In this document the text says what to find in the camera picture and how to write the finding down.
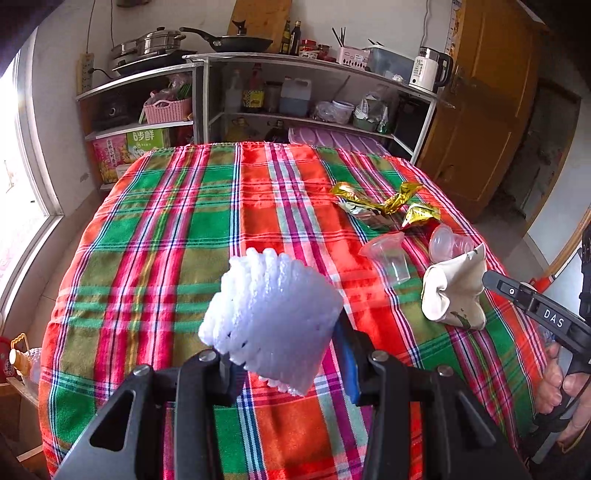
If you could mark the pink yellow carton box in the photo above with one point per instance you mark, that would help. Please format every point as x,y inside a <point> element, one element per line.
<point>111,159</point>

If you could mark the white electric kettle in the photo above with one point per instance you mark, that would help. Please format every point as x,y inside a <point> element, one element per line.
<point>425,71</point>

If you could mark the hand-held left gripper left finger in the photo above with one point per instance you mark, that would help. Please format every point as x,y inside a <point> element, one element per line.
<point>231,383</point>

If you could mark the black wok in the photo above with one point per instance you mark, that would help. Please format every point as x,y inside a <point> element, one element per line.
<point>240,44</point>

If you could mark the green glass bottle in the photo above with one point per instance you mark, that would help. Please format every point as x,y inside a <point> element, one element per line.
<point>286,39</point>

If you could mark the yellow label sauce bottle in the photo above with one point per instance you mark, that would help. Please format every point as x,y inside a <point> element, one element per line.
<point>254,94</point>

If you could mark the large metal kitchen shelf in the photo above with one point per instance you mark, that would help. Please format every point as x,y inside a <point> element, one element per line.
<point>300,62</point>

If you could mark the wooden door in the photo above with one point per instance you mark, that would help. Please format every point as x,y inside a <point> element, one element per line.
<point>485,115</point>

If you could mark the gold silver foil wrapper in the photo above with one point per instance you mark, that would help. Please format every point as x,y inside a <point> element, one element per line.
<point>358,205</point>

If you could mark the wooden cutting board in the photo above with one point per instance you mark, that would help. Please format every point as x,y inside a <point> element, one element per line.
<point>261,18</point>

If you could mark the clear plastic bottle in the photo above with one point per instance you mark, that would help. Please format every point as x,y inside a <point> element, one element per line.
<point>233,94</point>

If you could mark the person's right hand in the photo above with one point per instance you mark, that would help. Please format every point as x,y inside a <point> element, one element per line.
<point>549,383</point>

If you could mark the red lidded jar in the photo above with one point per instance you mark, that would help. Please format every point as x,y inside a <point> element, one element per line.
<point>323,51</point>
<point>308,48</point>

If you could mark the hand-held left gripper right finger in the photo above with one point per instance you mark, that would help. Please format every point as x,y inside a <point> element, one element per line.
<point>348,369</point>

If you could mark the wall power strip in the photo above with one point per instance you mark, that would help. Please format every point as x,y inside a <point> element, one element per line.
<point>87,74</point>

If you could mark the pink lidded storage box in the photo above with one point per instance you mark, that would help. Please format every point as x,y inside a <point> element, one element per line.
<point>337,138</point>

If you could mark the white food bag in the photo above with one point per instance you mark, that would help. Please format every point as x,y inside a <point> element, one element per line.
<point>371,106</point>

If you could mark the plaid tablecloth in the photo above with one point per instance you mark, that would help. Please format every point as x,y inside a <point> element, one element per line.
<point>184,240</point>

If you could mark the black induction cooker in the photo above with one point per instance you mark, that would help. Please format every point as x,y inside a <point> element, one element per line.
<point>152,63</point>

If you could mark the clear plastic cup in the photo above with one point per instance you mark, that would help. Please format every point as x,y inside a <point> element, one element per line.
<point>390,256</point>
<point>445,242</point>

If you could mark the pink utensil holder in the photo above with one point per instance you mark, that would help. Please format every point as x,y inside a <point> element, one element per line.
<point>353,57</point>

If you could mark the glass jar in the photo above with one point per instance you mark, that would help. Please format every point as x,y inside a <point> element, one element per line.
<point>273,99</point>

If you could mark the pink plastic basket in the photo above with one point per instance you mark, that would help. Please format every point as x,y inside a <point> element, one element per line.
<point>168,110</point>

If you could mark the white paper cup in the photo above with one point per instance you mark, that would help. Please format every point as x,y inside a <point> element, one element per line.
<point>455,290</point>

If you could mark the dark glass bottle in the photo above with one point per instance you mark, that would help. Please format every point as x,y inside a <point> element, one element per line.
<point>295,39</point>

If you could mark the crumpled plastic bag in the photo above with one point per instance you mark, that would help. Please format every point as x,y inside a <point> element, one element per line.
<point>324,111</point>

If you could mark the steel steamer pot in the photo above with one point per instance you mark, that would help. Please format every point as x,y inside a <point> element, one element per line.
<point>147,44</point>

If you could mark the clear plastic storage container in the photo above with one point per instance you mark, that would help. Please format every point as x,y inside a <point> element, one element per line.
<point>390,64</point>

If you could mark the black squat bottle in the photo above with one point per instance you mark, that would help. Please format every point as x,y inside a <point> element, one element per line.
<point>275,132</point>

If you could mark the small metal kitchen shelf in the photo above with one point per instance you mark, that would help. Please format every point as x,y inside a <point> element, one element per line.
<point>138,76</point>

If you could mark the white lidded tub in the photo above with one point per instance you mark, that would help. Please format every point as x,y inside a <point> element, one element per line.
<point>343,112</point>

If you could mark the window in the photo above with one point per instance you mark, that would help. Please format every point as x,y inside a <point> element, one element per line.
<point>18,184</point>

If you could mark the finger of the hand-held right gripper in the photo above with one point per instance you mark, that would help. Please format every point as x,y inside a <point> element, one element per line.
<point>510,290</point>

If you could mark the green carton box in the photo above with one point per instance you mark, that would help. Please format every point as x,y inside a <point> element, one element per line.
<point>147,144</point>

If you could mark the gold printed snack packet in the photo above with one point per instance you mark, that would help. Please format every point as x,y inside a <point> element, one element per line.
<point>420,214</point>

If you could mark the bundle of dark chopsticks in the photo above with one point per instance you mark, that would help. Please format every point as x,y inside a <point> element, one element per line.
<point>339,39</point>

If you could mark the white foam net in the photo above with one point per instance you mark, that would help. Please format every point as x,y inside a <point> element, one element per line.
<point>272,318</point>

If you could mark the white jerrycan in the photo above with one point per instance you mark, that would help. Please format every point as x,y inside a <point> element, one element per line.
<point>294,99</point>

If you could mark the yellow cooking oil bottle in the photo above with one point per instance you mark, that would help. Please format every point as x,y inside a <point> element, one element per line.
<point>238,130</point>

